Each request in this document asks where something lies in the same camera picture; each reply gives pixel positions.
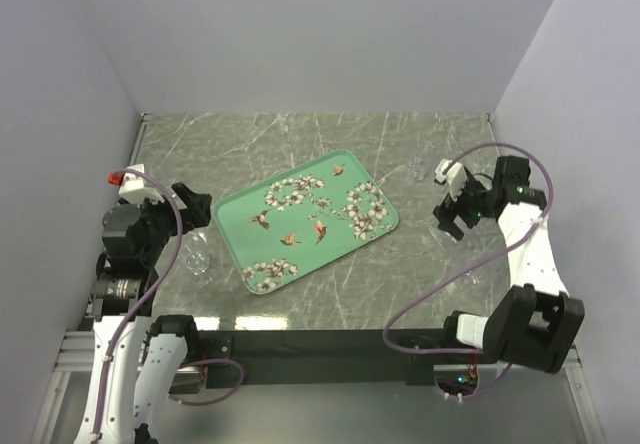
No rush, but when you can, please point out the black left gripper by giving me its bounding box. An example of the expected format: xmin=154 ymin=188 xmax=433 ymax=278
xmin=132 ymin=182 xmax=210 ymax=265

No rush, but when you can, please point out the clear faceted drinking glass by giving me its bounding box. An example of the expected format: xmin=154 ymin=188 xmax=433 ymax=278
xmin=429 ymin=227 xmax=459 ymax=250
xmin=407 ymin=160 xmax=426 ymax=182
xmin=457 ymin=268 xmax=482 ymax=289
xmin=182 ymin=252 xmax=210 ymax=276

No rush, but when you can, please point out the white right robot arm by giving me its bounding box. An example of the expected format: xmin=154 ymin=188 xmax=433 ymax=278
xmin=433 ymin=156 xmax=585 ymax=374

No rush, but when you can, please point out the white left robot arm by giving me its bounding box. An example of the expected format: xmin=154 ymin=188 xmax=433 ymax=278
xmin=75 ymin=183 xmax=212 ymax=443

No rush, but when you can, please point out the green floral bird tray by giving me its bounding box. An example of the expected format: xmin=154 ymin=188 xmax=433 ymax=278
xmin=212 ymin=149 xmax=399 ymax=295

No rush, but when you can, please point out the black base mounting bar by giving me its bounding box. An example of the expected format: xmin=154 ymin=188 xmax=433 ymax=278
xmin=192 ymin=329 xmax=480 ymax=386

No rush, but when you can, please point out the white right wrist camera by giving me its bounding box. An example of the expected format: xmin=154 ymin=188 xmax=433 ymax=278
xmin=434 ymin=159 xmax=468 ymax=201

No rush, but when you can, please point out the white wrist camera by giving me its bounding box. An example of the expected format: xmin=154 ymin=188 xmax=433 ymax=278
xmin=108 ymin=171 xmax=163 ymax=205
xmin=434 ymin=159 xmax=468 ymax=201

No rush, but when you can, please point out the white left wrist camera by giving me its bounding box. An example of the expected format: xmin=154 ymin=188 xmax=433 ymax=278
xmin=108 ymin=171 xmax=163 ymax=205

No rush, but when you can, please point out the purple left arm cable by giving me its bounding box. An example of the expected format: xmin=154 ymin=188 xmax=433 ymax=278
xmin=87 ymin=172 xmax=187 ymax=444

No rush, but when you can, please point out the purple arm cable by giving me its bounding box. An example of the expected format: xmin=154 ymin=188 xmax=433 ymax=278
xmin=87 ymin=172 xmax=187 ymax=444
xmin=383 ymin=143 xmax=555 ymax=363

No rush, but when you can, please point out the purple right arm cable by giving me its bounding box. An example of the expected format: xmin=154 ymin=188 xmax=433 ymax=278
xmin=383 ymin=143 xmax=555 ymax=363

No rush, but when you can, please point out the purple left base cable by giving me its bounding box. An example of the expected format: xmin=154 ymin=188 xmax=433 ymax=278
xmin=167 ymin=358 xmax=246 ymax=408

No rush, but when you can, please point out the aluminium frame rail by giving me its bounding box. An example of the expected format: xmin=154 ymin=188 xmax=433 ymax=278
xmin=53 ymin=331 xmax=95 ymax=373

